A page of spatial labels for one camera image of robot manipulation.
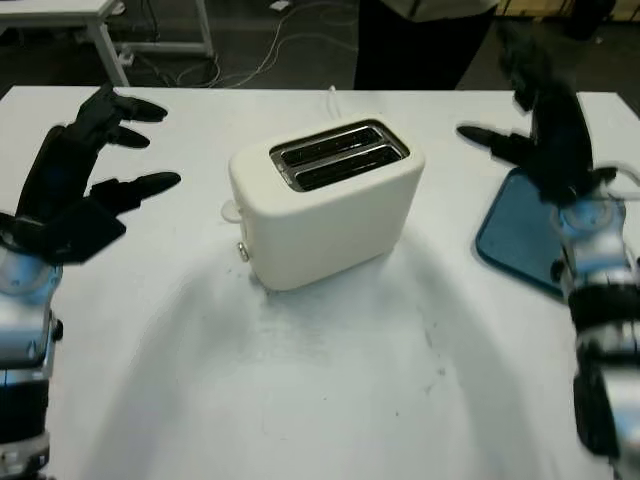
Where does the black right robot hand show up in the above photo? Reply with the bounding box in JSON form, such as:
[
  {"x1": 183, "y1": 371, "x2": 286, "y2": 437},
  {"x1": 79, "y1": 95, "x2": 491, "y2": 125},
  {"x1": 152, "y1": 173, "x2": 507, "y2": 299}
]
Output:
[{"x1": 457, "y1": 22, "x2": 597, "y2": 202}]

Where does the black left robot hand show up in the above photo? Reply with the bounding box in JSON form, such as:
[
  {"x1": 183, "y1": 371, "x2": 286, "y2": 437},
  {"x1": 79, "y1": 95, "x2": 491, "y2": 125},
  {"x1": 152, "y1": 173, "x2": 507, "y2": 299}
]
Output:
[{"x1": 13, "y1": 83, "x2": 182, "y2": 224}]

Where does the person in black trousers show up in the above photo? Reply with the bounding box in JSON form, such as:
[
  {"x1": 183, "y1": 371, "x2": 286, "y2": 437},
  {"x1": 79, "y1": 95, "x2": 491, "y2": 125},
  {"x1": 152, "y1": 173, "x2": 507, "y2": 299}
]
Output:
[{"x1": 352, "y1": 0, "x2": 501, "y2": 92}]

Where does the white two-slot toaster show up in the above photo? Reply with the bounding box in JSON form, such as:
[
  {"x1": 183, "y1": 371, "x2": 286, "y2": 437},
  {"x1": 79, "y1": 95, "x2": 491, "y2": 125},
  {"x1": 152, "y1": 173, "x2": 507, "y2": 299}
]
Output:
[{"x1": 221, "y1": 118, "x2": 427, "y2": 292}]

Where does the blue plastic tray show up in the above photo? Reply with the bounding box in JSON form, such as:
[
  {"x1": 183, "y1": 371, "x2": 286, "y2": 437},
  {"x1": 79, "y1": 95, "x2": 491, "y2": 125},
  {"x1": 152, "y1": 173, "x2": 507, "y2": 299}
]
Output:
[{"x1": 474, "y1": 167, "x2": 576, "y2": 301}]

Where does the white background desk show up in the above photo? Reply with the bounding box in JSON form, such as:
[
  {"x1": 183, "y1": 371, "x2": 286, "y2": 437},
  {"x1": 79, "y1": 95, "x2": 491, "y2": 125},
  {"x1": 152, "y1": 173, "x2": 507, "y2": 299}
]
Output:
[{"x1": 0, "y1": 0, "x2": 217, "y2": 86}]

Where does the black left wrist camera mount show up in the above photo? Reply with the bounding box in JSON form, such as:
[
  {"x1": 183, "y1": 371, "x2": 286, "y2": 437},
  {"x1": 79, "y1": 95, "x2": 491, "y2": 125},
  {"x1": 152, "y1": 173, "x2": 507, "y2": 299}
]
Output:
[{"x1": 0, "y1": 199, "x2": 127, "y2": 266}]

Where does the white toaster power cord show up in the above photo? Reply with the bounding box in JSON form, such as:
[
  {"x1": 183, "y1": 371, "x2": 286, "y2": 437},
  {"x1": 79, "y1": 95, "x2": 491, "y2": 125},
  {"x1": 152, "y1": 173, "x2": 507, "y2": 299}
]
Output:
[{"x1": 324, "y1": 85, "x2": 343, "y2": 122}]

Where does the long white floor cable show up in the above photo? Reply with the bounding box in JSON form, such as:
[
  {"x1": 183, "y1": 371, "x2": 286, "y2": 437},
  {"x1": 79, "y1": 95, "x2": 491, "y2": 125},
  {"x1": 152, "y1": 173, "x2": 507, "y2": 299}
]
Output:
[{"x1": 174, "y1": 4, "x2": 359, "y2": 89}]

